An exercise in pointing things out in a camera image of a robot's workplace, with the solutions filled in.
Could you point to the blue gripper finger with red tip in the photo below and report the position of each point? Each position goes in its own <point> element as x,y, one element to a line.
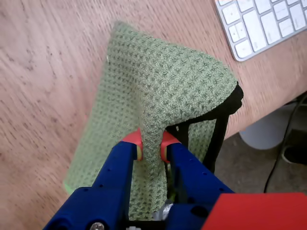
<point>192,177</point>
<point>112,182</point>

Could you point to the green waffle cloth black trim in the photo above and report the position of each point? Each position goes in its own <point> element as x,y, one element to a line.
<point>168,72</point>

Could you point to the dark shoe light sole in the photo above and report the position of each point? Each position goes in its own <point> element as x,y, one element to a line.
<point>297,155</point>

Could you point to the white keyboard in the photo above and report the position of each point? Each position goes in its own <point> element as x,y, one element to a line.
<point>263,24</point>

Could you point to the red wrist camera mount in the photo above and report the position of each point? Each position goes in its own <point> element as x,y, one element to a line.
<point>259,213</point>

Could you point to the white round pedestal table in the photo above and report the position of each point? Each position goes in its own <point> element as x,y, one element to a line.
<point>263,129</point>

